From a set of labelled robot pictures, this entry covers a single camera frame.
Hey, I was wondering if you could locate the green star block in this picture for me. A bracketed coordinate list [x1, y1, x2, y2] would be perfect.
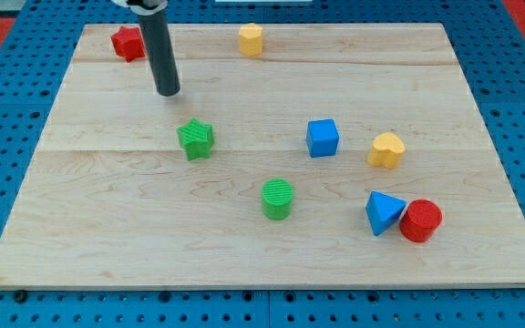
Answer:
[177, 118, 214, 160]

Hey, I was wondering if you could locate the red star block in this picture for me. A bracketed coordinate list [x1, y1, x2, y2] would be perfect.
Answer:
[110, 26, 145, 62]

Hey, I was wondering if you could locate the green cylinder block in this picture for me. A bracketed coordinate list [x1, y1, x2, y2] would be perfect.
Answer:
[261, 179, 294, 220]

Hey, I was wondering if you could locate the blue cube block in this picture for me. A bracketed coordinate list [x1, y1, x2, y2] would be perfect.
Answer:
[305, 118, 339, 158]

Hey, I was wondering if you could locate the light wooden board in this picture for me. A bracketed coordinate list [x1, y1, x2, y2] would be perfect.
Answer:
[0, 23, 525, 291]

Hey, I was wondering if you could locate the yellow heart block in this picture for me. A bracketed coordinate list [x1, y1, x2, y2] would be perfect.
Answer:
[366, 132, 406, 169]

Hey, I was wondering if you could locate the blue triangle block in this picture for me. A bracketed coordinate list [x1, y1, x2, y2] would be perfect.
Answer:
[365, 190, 407, 236]

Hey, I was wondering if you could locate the yellow hexagon block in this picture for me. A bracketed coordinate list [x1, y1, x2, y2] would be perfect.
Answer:
[239, 23, 263, 56]

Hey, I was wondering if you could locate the red cylinder block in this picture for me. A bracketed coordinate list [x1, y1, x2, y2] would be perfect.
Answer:
[399, 199, 443, 242]

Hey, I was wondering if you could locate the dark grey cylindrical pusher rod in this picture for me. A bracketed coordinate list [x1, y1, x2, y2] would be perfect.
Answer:
[138, 9, 180, 97]

